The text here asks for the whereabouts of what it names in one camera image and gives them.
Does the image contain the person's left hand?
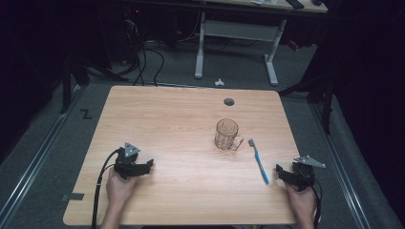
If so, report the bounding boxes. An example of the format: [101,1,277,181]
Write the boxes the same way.
[105,167,139,208]

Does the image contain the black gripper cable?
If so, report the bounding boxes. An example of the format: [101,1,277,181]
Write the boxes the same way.
[91,148,124,229]
[309,177,324,229]

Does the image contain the black metal stand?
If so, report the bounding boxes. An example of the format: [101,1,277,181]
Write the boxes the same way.
[59,53,130,115]
[278,71,336,135]

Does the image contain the black floor cables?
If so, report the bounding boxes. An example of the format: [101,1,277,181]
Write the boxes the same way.
[120,18,166,88]

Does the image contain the metal floor rail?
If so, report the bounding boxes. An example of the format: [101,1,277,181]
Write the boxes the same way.
[0,85,84,223]
[309,103,372,229]

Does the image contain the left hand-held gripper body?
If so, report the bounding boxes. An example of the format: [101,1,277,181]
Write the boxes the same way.
[113,141,142,180]

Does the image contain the white-legged wooden desk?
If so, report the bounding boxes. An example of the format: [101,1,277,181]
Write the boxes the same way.
[194,0,329,88]

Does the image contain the person's right hand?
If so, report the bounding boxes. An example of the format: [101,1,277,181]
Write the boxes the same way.
[284,182,317,221]

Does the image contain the blue toothbrush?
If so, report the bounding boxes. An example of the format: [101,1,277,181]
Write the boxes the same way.
[247,137,271,185]

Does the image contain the clear glass mug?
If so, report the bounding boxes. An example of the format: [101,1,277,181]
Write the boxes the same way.
[213,117,245,153]

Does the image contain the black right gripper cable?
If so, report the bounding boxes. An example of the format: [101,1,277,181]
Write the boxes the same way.
[309,177,324,229]

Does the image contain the black remote control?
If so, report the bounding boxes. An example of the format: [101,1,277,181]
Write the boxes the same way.
[285,0,306,10]

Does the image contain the grey tape strip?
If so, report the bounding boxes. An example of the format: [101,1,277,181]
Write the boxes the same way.
[60,192,85,203]

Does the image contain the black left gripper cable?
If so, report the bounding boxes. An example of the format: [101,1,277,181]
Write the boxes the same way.
[91,148,124,229]

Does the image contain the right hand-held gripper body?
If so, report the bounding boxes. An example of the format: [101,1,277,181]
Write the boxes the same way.
[288,155,327,192]

